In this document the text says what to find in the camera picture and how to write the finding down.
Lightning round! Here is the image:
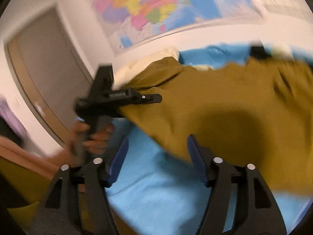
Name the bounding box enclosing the mustard olive jacket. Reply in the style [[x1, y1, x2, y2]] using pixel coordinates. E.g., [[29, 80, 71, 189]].
[[121, 57, 312, 195]]

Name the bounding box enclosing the left forearm pink sleeve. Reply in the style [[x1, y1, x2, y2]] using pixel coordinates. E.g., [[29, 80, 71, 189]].
[[1, 136, 77, 179]]

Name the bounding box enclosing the left hand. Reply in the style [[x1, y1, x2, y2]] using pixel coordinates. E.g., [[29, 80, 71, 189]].
[[69, 121, 115, 155]]

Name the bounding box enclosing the cream pillow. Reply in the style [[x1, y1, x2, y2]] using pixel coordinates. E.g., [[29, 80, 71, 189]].
[[112, 47, 213, 89]]

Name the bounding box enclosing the grey door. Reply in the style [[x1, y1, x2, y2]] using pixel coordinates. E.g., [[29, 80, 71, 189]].
[[5, 8, 92, 143]]

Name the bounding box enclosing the blue floral bed sheet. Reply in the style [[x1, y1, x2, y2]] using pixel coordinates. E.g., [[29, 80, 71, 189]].
[[106, 44, 312, 234]]

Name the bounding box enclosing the colourful wall map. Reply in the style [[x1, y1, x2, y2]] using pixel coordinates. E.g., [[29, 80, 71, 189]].
[[89, 0, 265, 55]]

